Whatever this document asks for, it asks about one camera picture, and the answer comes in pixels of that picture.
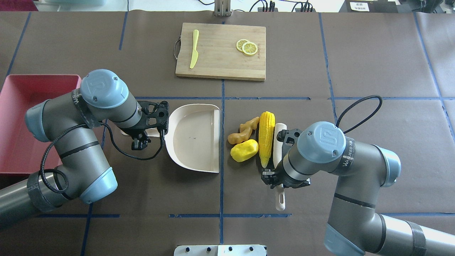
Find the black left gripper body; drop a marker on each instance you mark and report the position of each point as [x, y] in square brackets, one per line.
[136, 132]

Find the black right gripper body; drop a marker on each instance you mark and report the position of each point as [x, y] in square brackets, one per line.
[277, 178]

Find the yellow toy corn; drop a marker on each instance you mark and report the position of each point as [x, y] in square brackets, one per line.
[265, 137]

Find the tan toy ginger root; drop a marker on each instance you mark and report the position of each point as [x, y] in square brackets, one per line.
[245, 131]

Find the beige plastic dustpan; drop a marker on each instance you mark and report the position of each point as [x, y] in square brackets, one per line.
[192, 140]

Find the yellow toy bell pepper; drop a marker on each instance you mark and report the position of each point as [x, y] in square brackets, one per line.
[245, 150]

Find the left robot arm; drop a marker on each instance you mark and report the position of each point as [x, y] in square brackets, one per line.
[74, 166]

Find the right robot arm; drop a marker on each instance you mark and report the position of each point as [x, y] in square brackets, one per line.
[354, 227]

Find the pink plastic bin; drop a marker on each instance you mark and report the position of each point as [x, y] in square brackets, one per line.
[20, 152]

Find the wooden cutting board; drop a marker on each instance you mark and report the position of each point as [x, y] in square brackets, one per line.
[218, 57]

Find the yellow plastic toy knife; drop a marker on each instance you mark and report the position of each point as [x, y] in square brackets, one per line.
[195, 54]

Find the lemon slice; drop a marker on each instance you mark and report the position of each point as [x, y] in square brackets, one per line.
[240, 43]
[250, 48]

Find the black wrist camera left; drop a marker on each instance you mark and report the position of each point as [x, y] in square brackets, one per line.
[140, 143]

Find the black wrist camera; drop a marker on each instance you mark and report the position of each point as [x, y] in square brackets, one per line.
[270, 178]
[140, 143]

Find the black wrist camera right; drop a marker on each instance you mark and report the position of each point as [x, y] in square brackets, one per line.
[270, 178]

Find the aluminium frame post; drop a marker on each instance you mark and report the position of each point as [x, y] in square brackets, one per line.
[222, 8]

